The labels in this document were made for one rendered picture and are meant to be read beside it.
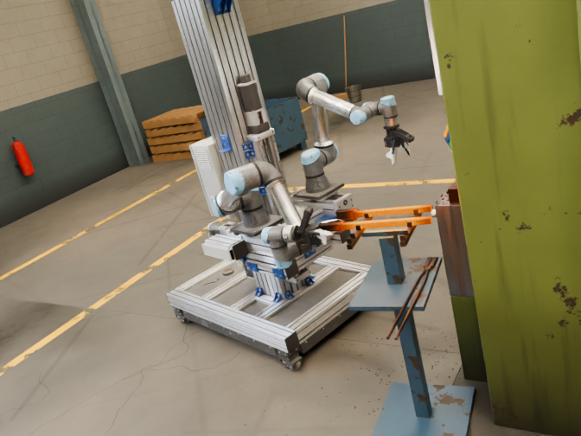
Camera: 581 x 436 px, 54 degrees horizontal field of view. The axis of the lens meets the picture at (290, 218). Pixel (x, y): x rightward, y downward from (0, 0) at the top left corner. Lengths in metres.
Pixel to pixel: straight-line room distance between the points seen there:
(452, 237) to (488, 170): 0.54
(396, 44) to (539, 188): 9.33
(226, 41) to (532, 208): 1.81
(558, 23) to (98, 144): 8.71
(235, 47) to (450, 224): 1.50
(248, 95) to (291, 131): 4.66
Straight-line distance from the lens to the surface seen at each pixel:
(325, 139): 3.39
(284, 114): 7.67
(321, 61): 12.03
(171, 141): 9.64
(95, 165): 9.93
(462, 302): 2.72
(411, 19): 11.13
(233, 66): 3.18
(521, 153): 2.06
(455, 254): 2.60
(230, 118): 3.16
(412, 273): 2.44
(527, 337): 2.40
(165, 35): 11.46
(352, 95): 10.47
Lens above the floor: 1.84
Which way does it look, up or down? 20 degrees down
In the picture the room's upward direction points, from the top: 15 degrees counter-clockwise
